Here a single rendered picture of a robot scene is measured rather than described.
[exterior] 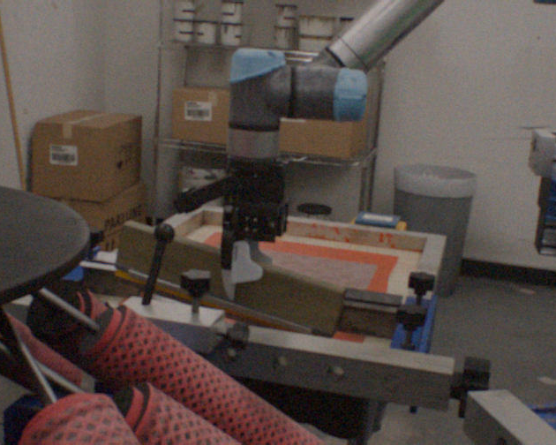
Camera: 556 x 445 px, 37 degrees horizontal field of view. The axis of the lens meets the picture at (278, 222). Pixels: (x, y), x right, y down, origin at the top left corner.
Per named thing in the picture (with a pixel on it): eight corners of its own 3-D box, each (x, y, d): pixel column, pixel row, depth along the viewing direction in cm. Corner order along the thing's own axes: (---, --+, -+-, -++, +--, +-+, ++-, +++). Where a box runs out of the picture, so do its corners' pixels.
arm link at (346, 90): (359, 65, 126) (287, 61, 125) (371, 71, 115) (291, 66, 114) (355, 117, 128) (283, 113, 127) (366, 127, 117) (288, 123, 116)
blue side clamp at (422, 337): (402, 329, 138) (407, 290, 136) (432, 335, 137) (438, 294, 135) (378, 407, 110) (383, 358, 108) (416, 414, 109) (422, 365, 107)
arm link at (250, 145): (221, 128, 117) (237, 122, 125) (219, 161, 118) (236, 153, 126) (272, 133, 115) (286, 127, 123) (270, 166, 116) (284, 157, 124)
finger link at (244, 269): (257, 307, 120) (263, 244, 120) (217, 301, 122) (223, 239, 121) (262, 304, 123) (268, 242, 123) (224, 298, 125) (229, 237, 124)
